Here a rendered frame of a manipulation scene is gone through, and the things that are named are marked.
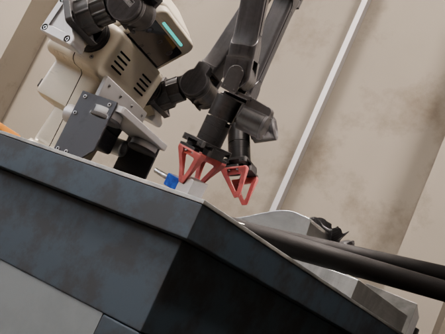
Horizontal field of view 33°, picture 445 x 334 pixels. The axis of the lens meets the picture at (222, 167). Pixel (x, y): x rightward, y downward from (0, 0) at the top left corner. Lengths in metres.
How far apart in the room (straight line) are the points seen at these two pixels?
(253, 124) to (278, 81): 3.33
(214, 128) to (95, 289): 0.88
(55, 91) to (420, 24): 3.34
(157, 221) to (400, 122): 3.97
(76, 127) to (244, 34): 0.44
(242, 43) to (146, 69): 0.41
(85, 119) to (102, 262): 1.01
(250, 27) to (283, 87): 3.27
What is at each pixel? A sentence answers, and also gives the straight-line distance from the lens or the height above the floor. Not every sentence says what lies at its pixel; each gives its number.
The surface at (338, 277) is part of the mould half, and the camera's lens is 1.28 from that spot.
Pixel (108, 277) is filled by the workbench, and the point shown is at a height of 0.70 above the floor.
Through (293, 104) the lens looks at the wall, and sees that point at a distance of 4.78.
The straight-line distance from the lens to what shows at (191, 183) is 1.56.
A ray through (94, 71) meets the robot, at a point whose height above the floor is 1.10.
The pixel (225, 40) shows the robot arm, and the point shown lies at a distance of 2.04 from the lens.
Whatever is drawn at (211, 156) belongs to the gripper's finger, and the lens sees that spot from 1.56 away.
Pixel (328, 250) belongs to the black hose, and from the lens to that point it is 0.99.
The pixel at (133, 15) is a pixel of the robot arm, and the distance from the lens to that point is 1.64.
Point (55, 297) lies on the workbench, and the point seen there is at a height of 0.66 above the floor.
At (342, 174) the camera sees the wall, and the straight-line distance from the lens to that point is 4.54.
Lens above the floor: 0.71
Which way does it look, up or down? 10 degrees up
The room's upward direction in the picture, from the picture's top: 25 degrees clockwise
